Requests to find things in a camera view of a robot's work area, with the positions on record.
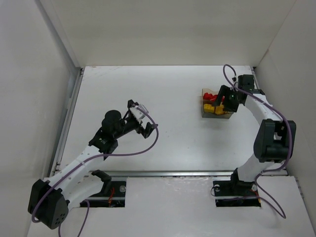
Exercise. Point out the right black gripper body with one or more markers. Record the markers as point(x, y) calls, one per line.
point(228, 99)

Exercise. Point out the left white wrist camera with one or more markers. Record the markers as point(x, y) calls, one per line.
point(139, 112)

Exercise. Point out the red rectangular lego brick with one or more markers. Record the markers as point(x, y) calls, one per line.
point(208, 96)

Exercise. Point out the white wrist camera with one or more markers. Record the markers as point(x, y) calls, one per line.
point(139, 112)
point(235, 81)

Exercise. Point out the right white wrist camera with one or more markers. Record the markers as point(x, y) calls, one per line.
point(235, 81)

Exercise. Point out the yellow lego brick cluster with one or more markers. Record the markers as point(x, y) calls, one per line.
point(219, 110)

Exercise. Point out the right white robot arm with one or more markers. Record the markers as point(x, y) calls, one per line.
point(274, 141)

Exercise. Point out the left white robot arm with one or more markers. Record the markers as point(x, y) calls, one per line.
point(52, 199)

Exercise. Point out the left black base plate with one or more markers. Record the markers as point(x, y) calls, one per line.
point(111, 197)

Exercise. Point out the red arch lego brick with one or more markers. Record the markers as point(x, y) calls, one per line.
point(219, 98)

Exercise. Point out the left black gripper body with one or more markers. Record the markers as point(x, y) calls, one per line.
point(138, 122)

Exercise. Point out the aluminium rail front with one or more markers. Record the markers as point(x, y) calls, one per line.
point(169, 173)

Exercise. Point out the yellow curved lego brick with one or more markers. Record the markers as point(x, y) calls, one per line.
point(207, 108)

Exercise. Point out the grey transparent container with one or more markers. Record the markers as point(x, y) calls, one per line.
point(227, 115)

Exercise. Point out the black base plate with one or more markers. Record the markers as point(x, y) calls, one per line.
point(228, 194)
point(111, 197)

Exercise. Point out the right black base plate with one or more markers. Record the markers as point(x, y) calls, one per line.
point(228, 194)

